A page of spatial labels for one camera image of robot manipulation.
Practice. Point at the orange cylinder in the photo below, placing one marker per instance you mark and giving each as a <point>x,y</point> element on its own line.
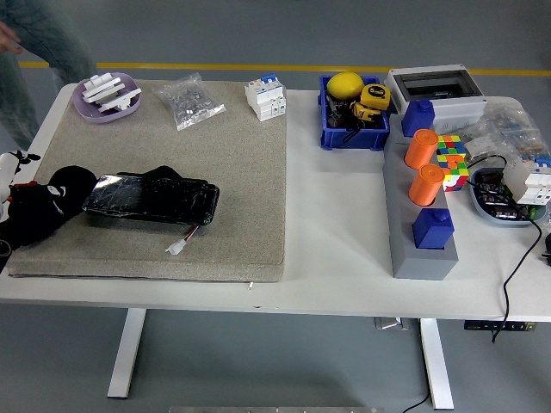
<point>426,186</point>
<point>421,150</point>

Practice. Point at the white grey distribution box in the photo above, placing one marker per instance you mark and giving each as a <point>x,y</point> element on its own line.
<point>456,107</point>

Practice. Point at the white circuit breaker row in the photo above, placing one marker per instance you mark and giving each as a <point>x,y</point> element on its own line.
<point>529,183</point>

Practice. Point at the grey block holder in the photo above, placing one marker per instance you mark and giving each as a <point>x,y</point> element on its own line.
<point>404,241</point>

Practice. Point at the white plastic bracket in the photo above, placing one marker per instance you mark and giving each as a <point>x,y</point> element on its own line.
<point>101,86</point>
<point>122,98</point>

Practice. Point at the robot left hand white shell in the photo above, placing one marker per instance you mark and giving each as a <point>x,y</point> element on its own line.
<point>8,172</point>

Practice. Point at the silver metal bracket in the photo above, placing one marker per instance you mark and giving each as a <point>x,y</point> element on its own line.
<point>391,323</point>

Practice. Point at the clear bag of electronic parts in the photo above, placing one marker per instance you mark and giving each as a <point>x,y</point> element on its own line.
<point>512,125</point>

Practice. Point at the small bag of white parts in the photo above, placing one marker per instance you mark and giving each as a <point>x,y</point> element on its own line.
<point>480,147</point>

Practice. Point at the clear bag of screws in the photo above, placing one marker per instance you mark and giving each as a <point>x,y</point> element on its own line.
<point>187,101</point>

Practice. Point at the white circuit breaker blue switches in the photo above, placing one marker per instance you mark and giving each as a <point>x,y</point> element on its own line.
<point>264,96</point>

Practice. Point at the yellow lemon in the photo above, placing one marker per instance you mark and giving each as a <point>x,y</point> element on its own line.
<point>344,85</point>

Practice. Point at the black desk control panel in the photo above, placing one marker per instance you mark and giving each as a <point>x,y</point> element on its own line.
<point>499,326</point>

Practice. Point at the person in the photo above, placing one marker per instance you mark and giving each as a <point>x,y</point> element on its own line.
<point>51,34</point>

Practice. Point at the dark electronic components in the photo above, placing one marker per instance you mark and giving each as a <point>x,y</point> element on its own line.
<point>495,195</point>

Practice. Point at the white table leg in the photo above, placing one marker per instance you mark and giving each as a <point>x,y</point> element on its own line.
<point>127,353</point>
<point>437,365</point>

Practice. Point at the purple plastic tray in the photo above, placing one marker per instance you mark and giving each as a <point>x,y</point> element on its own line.
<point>88,112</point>

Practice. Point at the grey-brown mat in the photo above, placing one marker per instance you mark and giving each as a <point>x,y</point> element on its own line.
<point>193,172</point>

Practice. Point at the yellow tape measure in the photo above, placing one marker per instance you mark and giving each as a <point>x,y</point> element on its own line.
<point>375,95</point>

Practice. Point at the black plug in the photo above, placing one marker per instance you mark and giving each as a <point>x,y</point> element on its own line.
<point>547,247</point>

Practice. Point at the blue block with knob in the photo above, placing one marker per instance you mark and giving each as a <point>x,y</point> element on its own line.
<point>417,118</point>
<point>432,230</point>

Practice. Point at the blue plastic bin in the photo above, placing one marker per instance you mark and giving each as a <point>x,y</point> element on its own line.
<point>357,139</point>

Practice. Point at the yellow black tool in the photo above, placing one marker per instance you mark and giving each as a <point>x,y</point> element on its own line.
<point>365,112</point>

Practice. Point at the colourful puzzle cube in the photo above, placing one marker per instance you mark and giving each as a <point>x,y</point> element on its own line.
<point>455,165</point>

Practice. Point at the person's right hand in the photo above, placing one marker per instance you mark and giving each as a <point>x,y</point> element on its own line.
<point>6,38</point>

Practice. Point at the light blue tray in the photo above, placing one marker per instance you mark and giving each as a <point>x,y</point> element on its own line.
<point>480,206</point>

